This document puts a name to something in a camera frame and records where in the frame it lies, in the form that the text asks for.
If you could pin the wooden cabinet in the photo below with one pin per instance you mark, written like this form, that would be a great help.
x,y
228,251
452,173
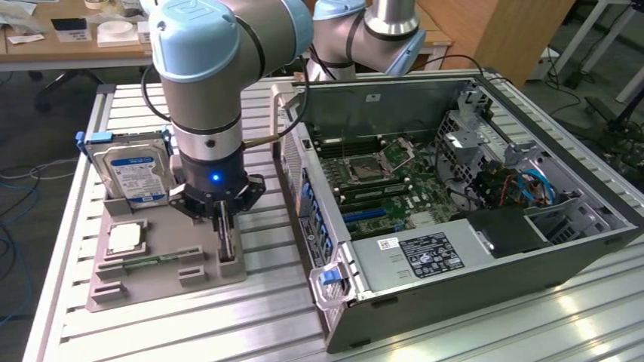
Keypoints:
x,y
502,37

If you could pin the white labelled box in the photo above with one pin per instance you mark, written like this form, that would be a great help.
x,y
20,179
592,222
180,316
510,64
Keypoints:
x,y
142,32

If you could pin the grey power supply unit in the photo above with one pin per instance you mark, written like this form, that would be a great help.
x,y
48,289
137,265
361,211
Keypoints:
x,y
437,256

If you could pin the silver disk bay cage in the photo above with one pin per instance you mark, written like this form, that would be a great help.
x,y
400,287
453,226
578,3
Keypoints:
x,y
462,143

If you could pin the silver CPU chip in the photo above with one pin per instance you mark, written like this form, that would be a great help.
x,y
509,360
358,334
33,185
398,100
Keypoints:
x,y
124,238

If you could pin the black equipment on floor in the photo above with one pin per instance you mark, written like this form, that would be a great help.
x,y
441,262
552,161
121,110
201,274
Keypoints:
x,y
613,120

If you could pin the black office chair base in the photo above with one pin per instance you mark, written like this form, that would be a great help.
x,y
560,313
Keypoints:
x,y
65,81

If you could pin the white desk frame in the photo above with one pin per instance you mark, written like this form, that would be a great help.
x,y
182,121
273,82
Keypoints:
x,y
585,34

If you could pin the CPU socket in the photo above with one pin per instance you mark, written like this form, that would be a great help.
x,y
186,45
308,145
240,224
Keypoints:
x,y
364,167

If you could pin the blue case latch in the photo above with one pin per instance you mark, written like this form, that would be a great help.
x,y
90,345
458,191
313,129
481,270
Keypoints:
x,y
330,278

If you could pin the white tape roll on box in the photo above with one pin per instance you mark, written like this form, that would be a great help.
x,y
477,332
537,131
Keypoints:
x,y
116,32

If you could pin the black and white box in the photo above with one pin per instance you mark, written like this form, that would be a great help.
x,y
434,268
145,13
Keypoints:
x,y
70,28

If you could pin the installed black RAM stick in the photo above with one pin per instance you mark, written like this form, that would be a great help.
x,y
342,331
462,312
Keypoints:
x,y
377,193
372,186

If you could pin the green motherboard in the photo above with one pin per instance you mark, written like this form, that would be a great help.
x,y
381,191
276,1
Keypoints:
x,y
417,203

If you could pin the blue expansion slot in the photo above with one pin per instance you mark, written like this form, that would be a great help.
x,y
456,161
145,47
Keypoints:
x,y
366,215

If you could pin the green RAM stick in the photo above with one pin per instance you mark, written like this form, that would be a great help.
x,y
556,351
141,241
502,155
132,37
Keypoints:
x,y
150,260

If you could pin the wooden desk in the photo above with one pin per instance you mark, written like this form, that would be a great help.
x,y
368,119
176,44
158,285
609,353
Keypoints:
x,y
49,53

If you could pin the grey plastic parts rack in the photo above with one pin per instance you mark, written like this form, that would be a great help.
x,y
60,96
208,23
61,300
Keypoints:
x,y
165,234

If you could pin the white paper card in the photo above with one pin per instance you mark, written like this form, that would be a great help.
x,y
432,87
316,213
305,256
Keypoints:
x,y
25,38

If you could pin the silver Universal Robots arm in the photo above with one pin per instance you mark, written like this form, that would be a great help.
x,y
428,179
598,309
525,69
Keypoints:
x,y
201,56

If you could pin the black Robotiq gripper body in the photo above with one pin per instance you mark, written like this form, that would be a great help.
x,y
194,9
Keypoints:
x,y
210,184

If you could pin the open grey PC case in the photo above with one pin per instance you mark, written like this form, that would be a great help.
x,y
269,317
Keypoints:
x,y
452,301

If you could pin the hard disk in blue caddy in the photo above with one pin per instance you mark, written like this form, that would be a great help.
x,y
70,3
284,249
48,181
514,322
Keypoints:
x,y
133,173

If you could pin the open socket cover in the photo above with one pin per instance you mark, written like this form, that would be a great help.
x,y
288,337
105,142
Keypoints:
x,y
400,152

